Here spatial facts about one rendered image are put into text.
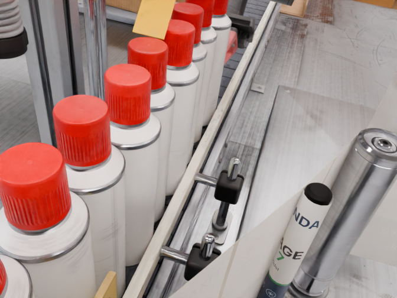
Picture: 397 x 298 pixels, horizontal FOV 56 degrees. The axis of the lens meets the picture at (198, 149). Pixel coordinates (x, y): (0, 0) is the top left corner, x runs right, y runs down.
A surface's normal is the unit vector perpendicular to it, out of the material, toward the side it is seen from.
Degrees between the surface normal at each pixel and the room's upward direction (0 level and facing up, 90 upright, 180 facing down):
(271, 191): 0
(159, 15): 48
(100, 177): 41
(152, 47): 2
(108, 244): 90
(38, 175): 2
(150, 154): 90
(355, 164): 90
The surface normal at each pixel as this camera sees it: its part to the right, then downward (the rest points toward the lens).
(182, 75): 0.35, -0.15
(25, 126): 0.12, -0.77
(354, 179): -0.84, 0.25
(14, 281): 0.69, -0.69
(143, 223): 0.63, 0.55
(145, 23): -0.13, -0.07
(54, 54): -0.29, 0.59
